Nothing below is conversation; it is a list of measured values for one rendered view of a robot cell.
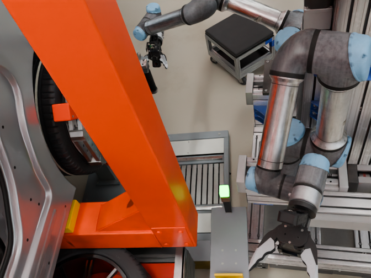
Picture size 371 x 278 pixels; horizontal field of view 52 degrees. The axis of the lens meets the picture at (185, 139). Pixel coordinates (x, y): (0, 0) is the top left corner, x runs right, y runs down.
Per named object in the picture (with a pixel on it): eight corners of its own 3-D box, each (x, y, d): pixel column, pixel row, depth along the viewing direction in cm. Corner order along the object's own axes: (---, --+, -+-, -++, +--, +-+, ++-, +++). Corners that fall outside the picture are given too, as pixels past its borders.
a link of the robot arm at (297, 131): (275, 134, 148) (275, 111, 137) (310, 141, 142) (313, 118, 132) (266, 158, 142) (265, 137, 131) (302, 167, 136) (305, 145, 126)
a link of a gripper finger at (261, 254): (253, 278, 92) (283, 256, 93) (248, 269, 88) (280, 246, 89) (245, 267, 95) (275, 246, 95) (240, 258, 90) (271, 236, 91)
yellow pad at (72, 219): (52, 205, 177) (47, 200, 173) (80, 204, 174) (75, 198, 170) (44, 233, 169) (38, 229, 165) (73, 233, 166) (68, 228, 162)
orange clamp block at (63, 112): (62, 103, 160) (51, 104, 151) (79, 101, 158) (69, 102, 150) (64, 119, 161) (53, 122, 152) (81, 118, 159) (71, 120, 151)
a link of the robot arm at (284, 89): (270, 22, 99) (240, 194, 111) (313, 26, 95) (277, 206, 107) (279, 26, 110) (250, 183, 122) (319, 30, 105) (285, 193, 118)
